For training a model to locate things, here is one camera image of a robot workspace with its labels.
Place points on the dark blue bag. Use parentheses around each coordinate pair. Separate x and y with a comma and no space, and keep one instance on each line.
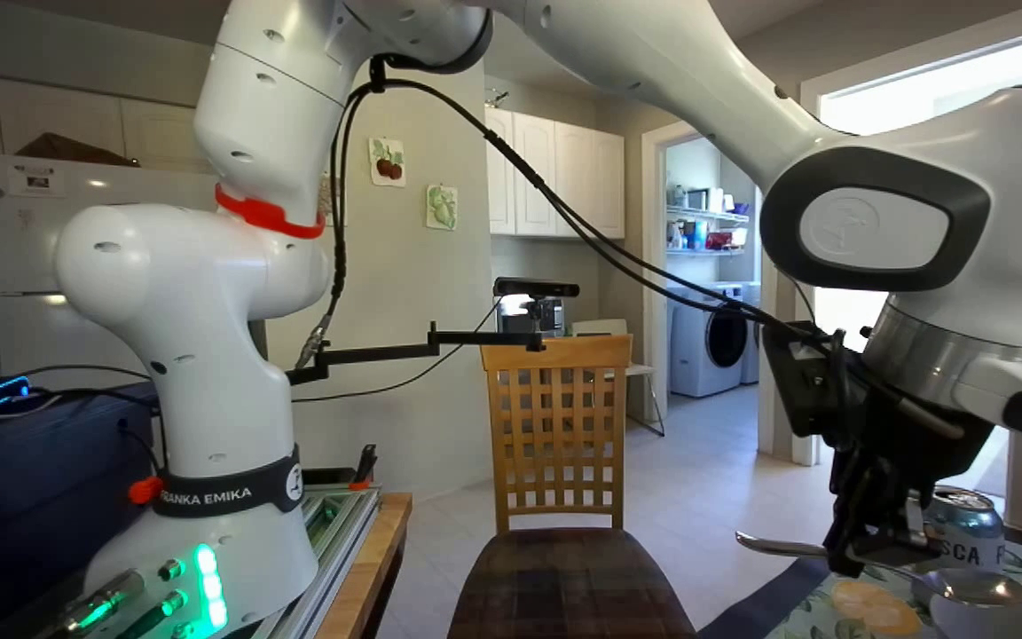
(66,489)

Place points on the lemon print tablecloth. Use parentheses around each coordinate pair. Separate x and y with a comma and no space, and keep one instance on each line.
(881,600)

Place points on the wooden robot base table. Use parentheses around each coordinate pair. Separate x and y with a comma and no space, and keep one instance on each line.
(371,577)

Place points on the white washing machine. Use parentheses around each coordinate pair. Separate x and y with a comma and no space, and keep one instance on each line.
(708,341)

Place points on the wooden lattice chair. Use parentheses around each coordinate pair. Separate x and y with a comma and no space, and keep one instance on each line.
(564,564)

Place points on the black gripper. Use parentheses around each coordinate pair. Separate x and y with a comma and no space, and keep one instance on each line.
(890,449)

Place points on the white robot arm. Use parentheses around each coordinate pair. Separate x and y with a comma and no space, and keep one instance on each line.
(929,218)

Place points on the silver soda can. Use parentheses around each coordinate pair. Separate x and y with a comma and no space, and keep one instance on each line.
(968,528)

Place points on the black camera on boom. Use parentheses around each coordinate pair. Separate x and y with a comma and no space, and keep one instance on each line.
(532,332)

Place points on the white refrigerator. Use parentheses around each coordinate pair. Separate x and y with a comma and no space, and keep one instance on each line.
(40,337)

